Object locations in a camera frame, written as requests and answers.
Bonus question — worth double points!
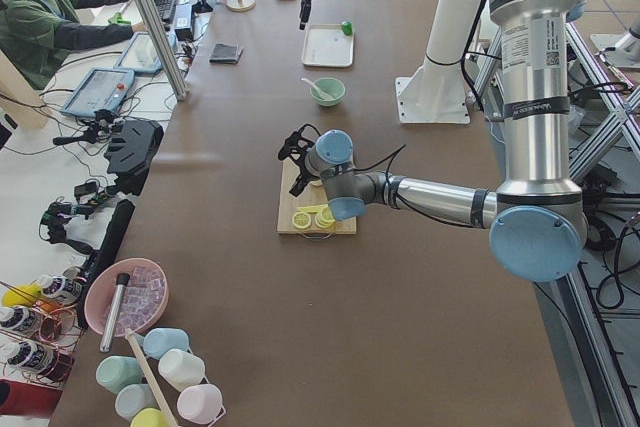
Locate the single lemon slice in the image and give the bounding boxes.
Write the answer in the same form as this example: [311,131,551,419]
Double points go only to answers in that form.
[291,211,312,230]

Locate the wooden cup rack stick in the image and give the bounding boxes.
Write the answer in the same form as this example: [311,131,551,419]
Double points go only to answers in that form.
[125,329,178,427]

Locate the mint green cup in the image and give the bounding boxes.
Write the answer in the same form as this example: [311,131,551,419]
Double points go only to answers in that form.
[95,356,143,394]

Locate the white cup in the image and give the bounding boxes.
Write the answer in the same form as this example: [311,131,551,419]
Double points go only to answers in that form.
[158,349,205,392]

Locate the green round toy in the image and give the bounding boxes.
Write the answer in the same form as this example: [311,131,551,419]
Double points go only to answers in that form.
[340,21,353,36]

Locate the white rectangular tray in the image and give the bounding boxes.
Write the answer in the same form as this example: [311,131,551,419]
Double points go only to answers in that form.
[301,24,355,68]

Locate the pink bowl with ice cubes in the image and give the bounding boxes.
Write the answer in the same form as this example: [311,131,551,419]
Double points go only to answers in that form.
[84,258,169,337]

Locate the black long bar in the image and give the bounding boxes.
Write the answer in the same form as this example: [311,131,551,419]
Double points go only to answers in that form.
[76,199,135,331]

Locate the pale blue grey cup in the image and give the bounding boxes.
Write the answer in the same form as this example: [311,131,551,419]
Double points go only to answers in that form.
[115,384,157,421]

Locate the light blue cup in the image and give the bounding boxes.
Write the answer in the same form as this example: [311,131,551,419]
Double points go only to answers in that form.
[143,327,190,360]

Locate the white ceramic spoon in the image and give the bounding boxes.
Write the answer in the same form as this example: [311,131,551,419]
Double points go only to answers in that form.
[300,77,334,101]

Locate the blue teach pendant far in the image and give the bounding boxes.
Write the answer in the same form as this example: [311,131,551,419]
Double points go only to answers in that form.
[114,32,162,75]

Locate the pink cup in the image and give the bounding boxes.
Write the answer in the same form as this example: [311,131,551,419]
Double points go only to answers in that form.
[177,384,223,424]

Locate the mint green bowl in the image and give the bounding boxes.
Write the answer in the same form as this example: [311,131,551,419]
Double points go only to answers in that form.
[309,77,346,107]

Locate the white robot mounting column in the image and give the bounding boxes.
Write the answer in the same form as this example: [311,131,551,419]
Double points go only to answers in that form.
[396,0,485,124]

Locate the yellow lemon toy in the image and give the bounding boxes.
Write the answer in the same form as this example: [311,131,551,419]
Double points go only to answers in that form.
[1,284,42,307]

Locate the silver metal tube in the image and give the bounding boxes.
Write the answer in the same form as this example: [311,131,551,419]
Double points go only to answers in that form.
[99,273,130,354]

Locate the yellow cup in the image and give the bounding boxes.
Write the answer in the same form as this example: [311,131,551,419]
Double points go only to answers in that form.
[130,408,168,427]

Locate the aluminium frame post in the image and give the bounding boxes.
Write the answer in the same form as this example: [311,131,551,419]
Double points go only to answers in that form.
[134,0,188,102]

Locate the lemon slice stack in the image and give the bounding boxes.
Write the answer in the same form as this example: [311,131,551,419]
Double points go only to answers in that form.
[314,206,336,229]

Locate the grey folded cloth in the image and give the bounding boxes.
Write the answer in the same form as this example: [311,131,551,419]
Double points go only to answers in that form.
[209,43,243,64]

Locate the person in green jacket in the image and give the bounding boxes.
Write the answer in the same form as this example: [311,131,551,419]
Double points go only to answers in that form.
[1,0,146,91]

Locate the yellow plastic knife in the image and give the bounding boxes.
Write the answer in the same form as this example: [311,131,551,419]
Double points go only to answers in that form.
[296,204,328,214]

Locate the black plastic bracket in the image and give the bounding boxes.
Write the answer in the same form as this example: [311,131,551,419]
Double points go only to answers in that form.
[104,119,164,195]

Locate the blue teach pendant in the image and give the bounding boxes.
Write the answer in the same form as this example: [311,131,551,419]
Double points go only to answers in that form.
[114,32,162,75]
[60,68,135,119]

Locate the wooden cutting board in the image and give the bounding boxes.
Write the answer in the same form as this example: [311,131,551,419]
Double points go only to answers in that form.
[277,159,357,237]

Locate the blue teach pendant near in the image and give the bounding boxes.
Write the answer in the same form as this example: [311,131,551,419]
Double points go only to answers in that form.
[60,68,135,119]

